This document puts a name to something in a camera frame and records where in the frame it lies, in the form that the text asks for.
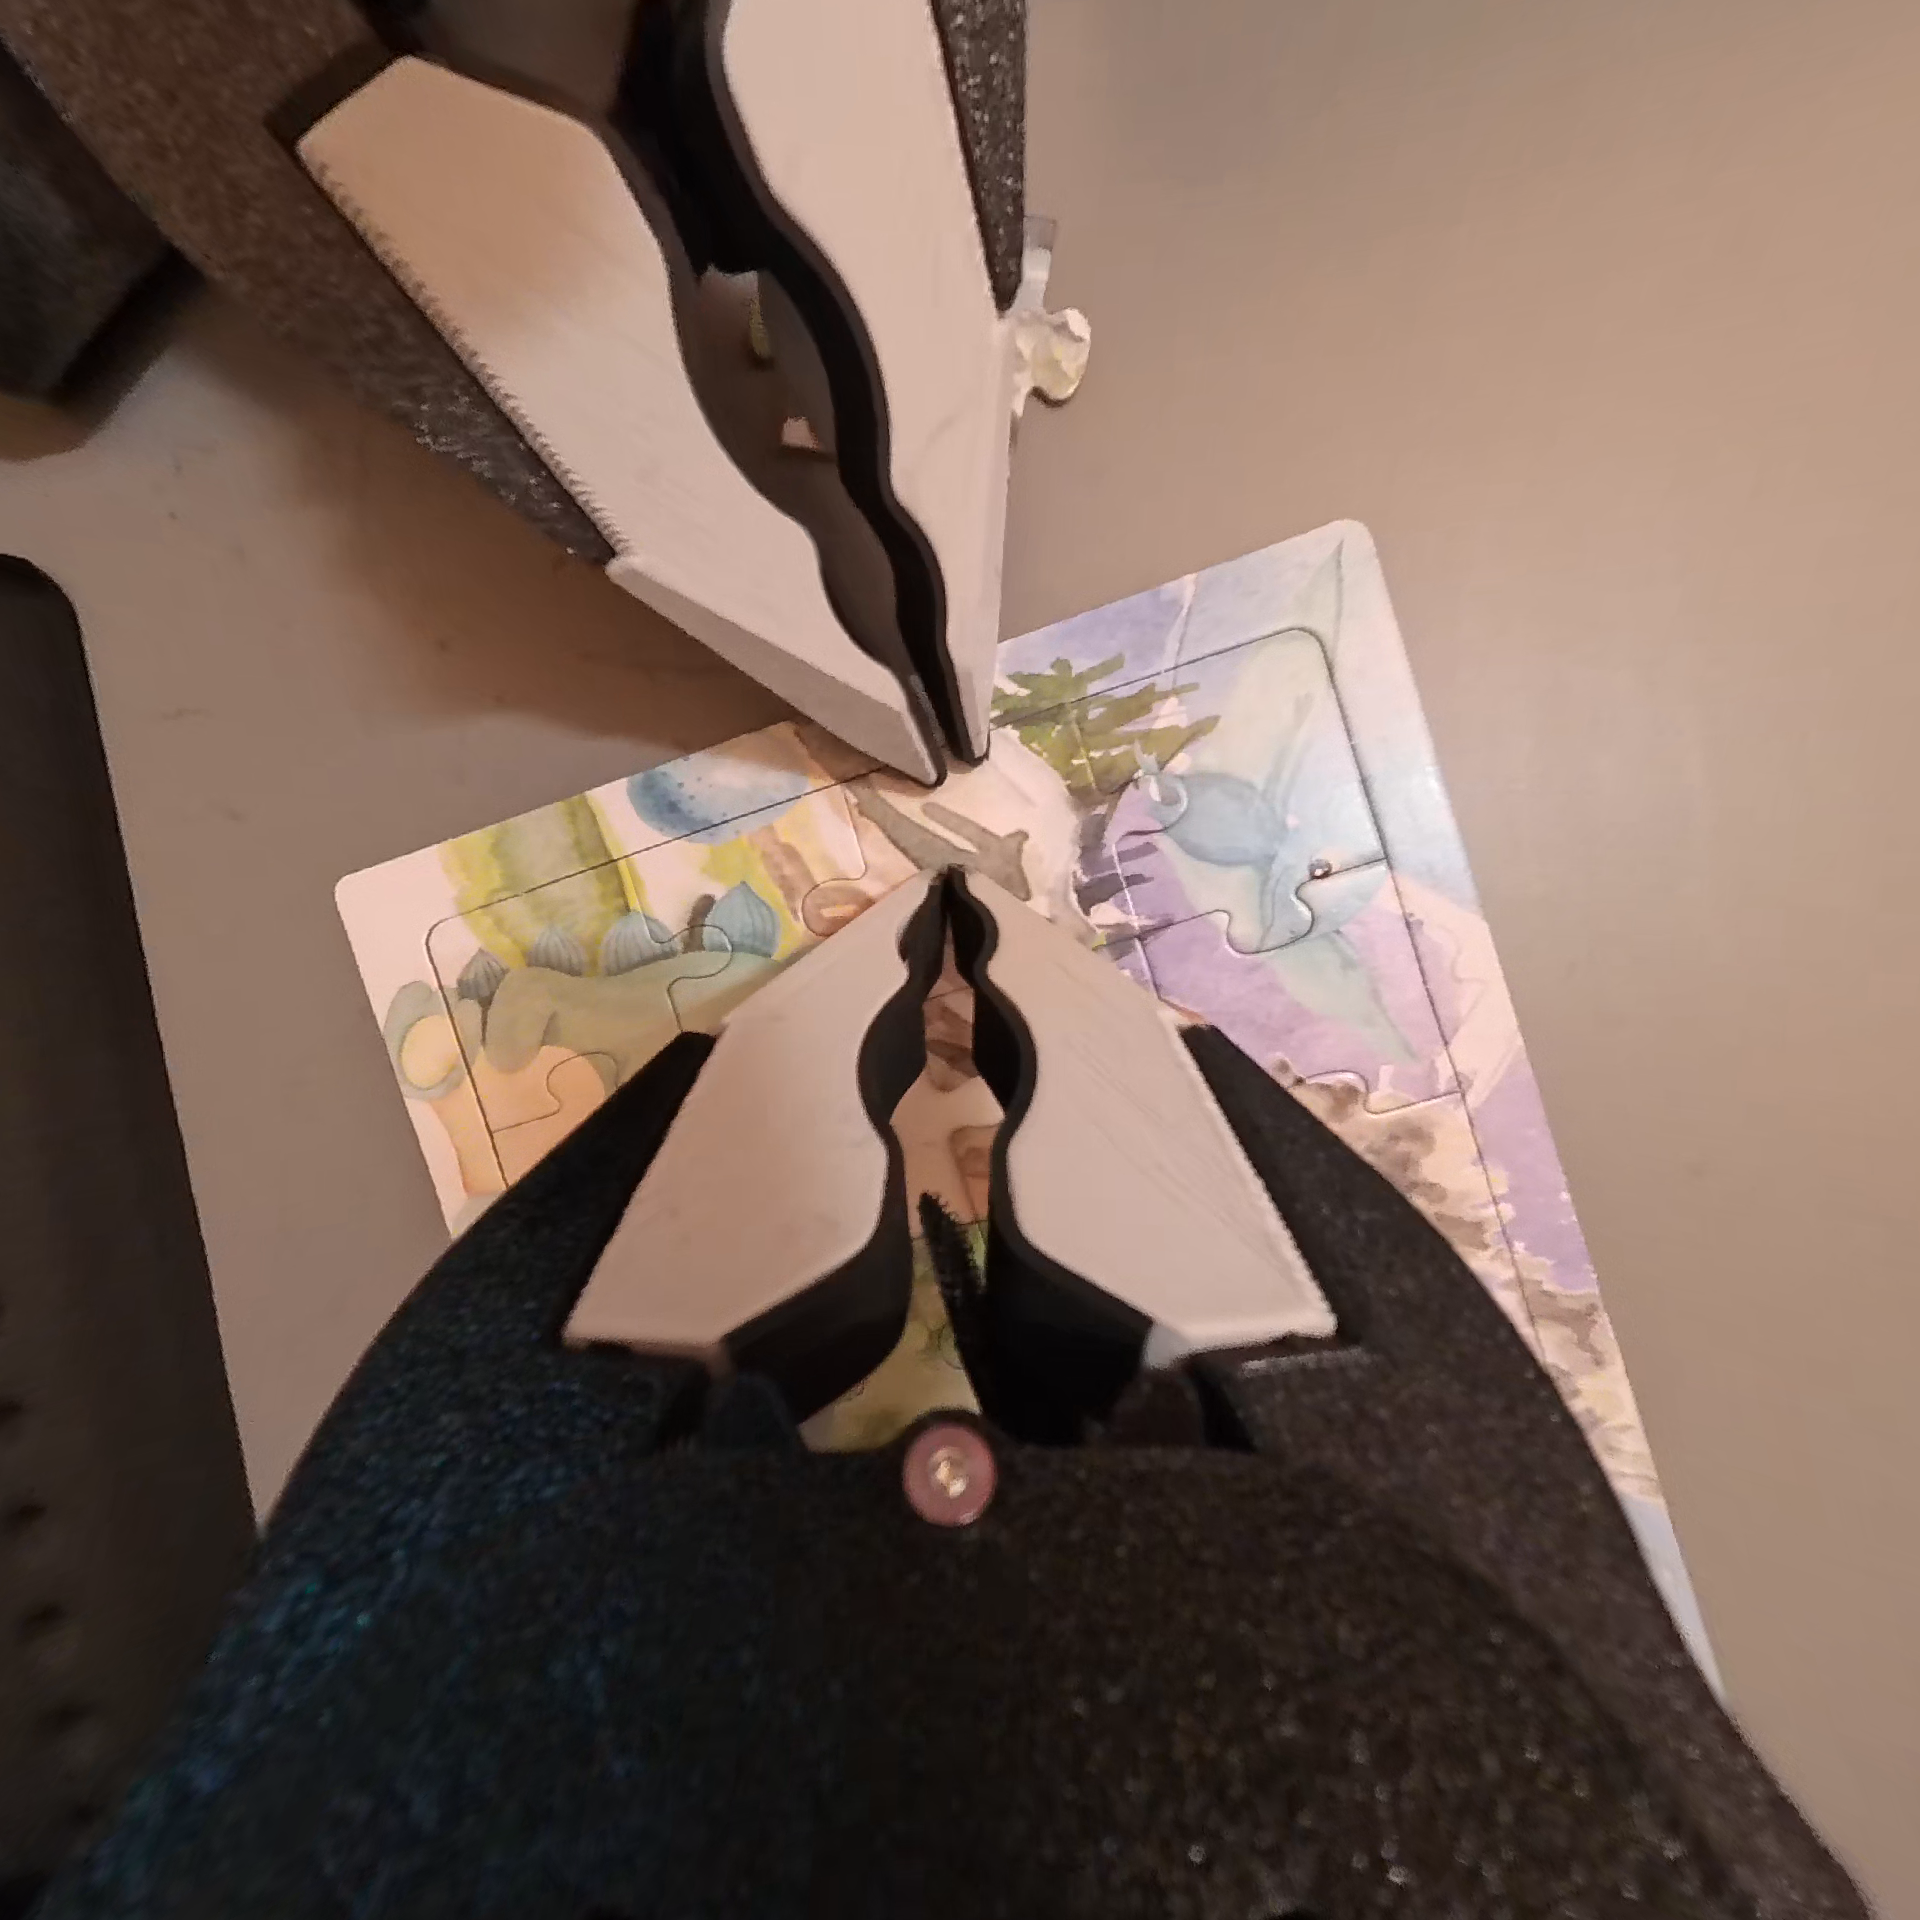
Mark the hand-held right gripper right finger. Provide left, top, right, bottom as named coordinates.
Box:
left=954, top=873, right=1338, bottom=1438

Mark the blue tree puzzle piece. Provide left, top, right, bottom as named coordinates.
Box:
left=1071, top=637, right=1408, bottom=1003

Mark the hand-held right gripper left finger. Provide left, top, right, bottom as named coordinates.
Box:
left=562, top=871, right=954, bottom=1381

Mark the dinosaur puzzle tray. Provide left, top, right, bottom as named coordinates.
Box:
left=332, top=517, right=1728, bottom=1699

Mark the pale grey branch puzzle piece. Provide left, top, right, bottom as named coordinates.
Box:
left=832, top=751, right=1090, bottom=963

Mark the pale yellow teal puzzle piece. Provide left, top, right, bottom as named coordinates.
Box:
left=659, top=816, right=889, bottom=1026

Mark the grey desk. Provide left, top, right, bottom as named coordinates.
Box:
left=0, top=0, right=1920, bottom=1920

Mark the teal plant puzzle piece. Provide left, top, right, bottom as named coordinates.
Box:
left=425, top=884, right=726, bottom=1202

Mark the purple beige puzzle piece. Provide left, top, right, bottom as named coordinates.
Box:
left=1115, top=900, right=1468, bottom=1116

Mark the brown grey puzzle piece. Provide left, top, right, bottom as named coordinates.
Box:
left=1008, top=217, right=1094, bottom=411

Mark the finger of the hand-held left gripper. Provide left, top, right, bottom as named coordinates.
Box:
left=702, top=0, right=1014, bottom=769
left=295, top=56, right=949, bottom=793

